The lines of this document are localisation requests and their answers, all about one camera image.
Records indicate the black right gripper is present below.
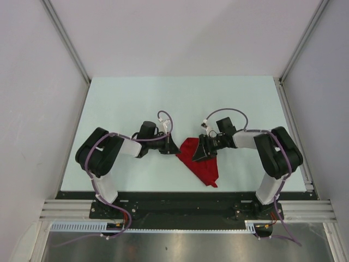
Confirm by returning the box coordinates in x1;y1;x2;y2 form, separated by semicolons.
191;134;226;162

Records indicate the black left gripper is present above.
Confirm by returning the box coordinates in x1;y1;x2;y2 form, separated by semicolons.
147;132;181;154

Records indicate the red cloth napkin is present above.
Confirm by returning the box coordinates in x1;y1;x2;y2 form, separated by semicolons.
176;138;219;188

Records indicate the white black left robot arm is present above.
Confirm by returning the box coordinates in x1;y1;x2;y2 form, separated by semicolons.
75;118;180;218

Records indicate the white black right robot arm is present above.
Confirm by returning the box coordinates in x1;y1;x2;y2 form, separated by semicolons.
192;117;303;219

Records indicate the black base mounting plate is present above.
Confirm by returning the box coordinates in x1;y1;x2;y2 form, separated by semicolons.
56;192;318;230

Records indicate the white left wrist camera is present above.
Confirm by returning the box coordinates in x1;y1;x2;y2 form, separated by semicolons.
158;118;172;134

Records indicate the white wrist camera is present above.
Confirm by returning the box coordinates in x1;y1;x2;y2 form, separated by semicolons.
201;119;213;136
158;118;172;134

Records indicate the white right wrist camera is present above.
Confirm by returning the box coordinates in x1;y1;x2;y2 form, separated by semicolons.
201;119;213;136

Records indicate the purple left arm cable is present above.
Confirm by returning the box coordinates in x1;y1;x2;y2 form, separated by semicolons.
51;110;174;248

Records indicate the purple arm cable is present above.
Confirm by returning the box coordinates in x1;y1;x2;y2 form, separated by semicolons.
204;108;302;246
51;110;174;248

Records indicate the right aluminium corner post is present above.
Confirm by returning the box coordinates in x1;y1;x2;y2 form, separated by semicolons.
280;0;330;82

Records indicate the aluminium corner post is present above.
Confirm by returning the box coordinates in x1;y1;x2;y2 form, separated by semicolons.
40;0;92;84
280;0;330;82

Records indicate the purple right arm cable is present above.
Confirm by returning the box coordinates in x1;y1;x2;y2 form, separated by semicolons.
204;108;302;246

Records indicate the light blue cable duct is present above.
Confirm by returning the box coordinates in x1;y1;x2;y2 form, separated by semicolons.
50;222;107;233

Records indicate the left aluminium corner post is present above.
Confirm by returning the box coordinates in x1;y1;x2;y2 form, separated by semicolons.
40;0;92;84

